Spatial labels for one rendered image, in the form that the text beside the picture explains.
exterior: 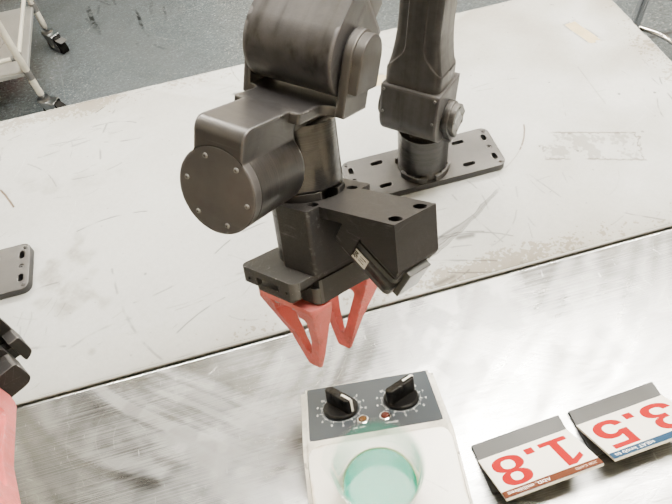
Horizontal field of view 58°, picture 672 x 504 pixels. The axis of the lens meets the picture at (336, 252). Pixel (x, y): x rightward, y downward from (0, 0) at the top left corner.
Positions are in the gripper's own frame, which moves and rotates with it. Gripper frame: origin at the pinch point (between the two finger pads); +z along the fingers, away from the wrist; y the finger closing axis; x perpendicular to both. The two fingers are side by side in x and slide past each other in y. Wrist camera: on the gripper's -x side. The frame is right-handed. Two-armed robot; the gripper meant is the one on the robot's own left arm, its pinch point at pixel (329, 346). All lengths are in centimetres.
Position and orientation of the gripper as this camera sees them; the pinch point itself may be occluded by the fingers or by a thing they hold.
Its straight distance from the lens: 52.0
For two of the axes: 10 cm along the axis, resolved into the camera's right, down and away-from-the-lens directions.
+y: 7.1, -3.7, 6.0
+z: 1.2, 9.1, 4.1
